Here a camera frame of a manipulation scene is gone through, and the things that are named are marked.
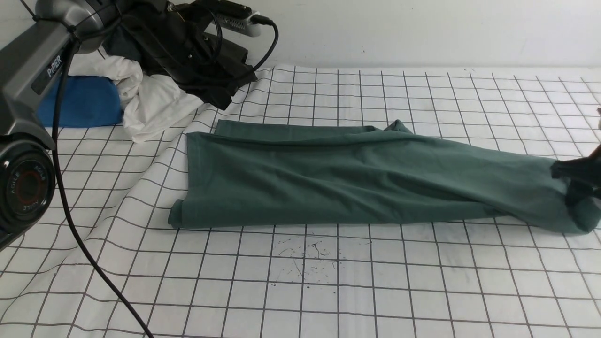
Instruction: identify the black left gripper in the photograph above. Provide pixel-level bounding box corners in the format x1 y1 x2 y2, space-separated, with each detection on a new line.
120 0 256 111

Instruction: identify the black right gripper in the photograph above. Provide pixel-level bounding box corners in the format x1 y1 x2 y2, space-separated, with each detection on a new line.
550 146 601 207

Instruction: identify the green long sleeve shirt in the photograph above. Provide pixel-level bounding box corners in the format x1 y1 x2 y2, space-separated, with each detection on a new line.
168 120 600 234

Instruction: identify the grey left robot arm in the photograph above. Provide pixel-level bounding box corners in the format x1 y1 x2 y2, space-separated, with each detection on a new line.
0 0 260 248

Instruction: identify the white shirt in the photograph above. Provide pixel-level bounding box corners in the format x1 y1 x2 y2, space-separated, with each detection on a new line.
69 52 203 144

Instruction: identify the dark olive shirt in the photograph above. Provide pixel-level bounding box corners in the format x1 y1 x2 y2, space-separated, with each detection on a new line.
214 39 257 96

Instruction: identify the blue shirt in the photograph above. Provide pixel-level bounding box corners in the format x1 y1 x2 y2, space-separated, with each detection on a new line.
59 76 123 128

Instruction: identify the white grid tablecloth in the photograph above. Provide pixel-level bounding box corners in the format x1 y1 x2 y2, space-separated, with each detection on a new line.
0 66 601 338

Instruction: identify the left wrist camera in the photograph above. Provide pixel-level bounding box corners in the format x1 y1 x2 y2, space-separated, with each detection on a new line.
199 0 261 37

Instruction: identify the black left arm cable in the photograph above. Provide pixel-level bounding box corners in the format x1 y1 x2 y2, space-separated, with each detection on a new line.
51 14 280 338

